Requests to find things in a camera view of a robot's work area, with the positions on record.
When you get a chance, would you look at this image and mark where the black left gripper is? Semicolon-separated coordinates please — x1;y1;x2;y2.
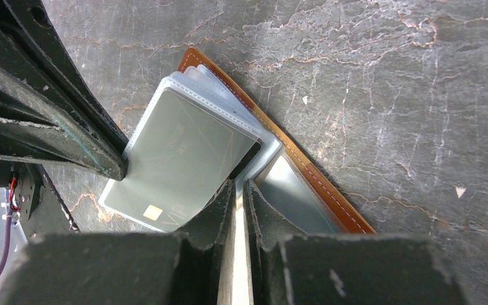
0;4;128;243

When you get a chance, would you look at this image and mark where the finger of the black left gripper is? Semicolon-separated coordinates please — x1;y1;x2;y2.
0;1;128;153

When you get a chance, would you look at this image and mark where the brown leather card holder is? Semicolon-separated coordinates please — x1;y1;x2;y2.
123;48;373;234

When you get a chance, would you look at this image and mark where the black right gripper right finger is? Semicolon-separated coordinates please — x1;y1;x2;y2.
243;181;467;304

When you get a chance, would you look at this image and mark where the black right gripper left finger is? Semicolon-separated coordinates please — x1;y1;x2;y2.
0;180;236;304

